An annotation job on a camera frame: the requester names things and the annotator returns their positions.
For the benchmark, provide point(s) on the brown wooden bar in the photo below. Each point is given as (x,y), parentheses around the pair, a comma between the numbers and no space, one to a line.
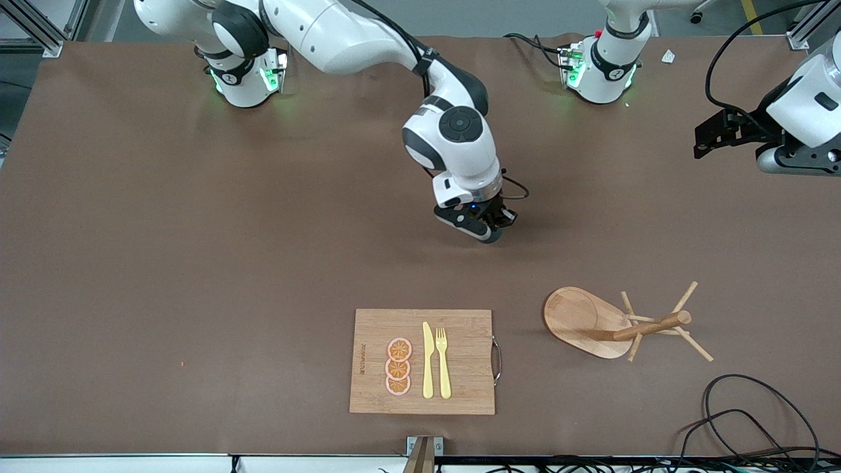
(420,460)

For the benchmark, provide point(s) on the orange slice toy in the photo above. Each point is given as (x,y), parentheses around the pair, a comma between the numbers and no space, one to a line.
(397,370)
(399,349)
(397,386)

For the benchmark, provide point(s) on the yellow plastic knife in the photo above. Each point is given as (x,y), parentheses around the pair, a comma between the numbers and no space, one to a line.
(428,368)

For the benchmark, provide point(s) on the brown table cover mat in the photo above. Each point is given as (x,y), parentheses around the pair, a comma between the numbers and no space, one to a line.
(263,263)

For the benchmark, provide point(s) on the wooden cup rack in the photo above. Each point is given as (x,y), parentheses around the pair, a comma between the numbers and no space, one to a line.
(578,322)

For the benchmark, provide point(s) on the metal table bracket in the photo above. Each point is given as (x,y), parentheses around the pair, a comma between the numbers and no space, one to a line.
(439,445)

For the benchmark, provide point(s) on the yellow plastic fork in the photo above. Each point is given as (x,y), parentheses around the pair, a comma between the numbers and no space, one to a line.
(444,371)

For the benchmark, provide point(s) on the bamboo cutting board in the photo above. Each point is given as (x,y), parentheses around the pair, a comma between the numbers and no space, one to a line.
(460,368)

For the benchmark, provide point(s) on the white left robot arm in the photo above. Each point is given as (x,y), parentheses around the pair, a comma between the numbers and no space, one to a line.
(608,72)

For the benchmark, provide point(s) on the black chair caster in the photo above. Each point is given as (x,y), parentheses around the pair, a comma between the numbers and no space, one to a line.
(696,16)

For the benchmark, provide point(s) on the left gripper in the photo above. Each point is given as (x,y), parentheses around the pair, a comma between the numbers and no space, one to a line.
(751,129)

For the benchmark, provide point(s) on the white paper scrap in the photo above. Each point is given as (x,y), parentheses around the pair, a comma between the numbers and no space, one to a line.
(668,56)

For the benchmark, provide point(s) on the aluminium frame profile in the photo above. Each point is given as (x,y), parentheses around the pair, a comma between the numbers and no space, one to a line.
(39,36)
(805,33)

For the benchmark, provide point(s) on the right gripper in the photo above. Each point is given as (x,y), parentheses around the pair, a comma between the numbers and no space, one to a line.
(494,210)

